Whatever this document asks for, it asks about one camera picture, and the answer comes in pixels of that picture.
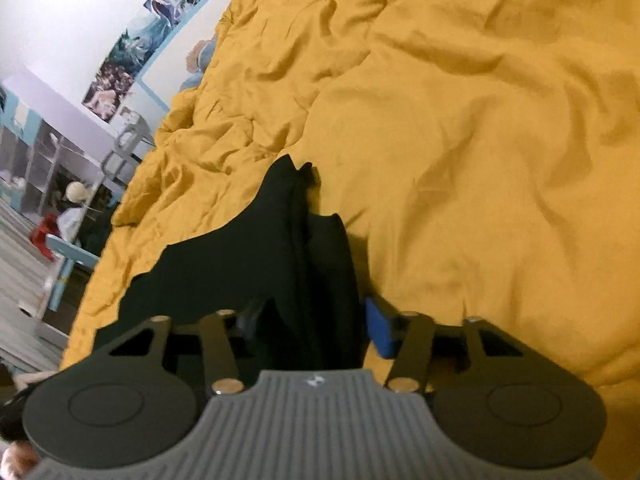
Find yellow quilted bedspread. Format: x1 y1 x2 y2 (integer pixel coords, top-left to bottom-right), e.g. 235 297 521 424
63 0 639 400

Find round white lamp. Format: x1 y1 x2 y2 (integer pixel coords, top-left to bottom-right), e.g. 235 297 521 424
64 181 91 204

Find open shelf unit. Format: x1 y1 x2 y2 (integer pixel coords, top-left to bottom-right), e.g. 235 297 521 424
0 84 126 226

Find red item on desk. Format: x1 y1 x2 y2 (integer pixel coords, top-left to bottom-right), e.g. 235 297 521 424
29 214 60 261

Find anime wall posters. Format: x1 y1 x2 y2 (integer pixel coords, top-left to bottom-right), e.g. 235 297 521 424
82 0 202 122

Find black garment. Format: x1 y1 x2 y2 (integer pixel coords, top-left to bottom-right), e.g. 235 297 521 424
93 156 368 382

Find plush toy on bed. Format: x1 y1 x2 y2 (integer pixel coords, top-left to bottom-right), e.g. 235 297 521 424
179 35 217 91

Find grey bunk bed ladder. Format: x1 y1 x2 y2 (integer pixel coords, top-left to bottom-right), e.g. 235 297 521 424
101 106 154 190

